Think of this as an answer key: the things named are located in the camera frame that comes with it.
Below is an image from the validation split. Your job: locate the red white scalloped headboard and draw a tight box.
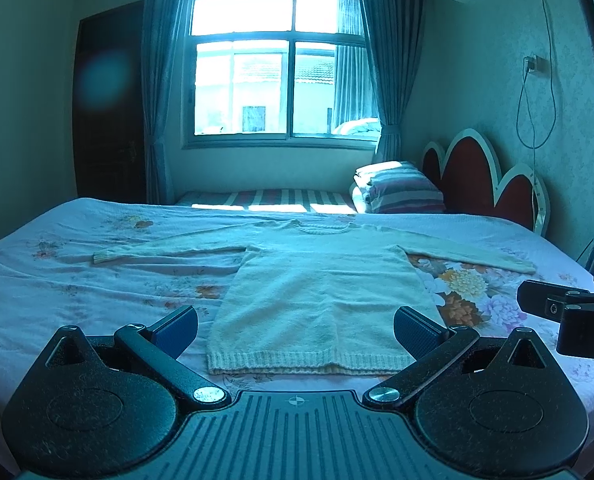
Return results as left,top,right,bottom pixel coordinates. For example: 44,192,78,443
420,128,551,236

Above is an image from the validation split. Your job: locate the left blue curtain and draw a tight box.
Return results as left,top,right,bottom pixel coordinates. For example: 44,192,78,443
140,0,187,205

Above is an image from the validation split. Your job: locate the cream knit sweater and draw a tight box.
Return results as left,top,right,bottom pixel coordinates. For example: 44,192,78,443
93,220,536,376

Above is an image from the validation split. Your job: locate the window with grey frame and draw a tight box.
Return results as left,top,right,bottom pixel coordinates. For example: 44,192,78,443
185,0,382,145

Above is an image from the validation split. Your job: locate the striped mattress sheet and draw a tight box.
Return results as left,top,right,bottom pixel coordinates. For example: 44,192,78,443
178,188,356,214

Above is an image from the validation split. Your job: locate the striped folded quilt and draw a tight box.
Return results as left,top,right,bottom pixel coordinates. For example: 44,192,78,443
350,160,446,214

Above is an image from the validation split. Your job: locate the air conditioner power cable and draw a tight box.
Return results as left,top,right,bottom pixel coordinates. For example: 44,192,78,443
515,0,560,231

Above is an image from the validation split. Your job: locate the wall power socket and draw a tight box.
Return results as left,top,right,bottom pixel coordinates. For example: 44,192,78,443
524,54,551,77

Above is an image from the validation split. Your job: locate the dark wooden door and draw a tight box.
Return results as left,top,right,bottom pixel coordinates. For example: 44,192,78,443
72,1,146,203

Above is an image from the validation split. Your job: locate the floral white bedspread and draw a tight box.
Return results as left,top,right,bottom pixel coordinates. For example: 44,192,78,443
0,196,594,413

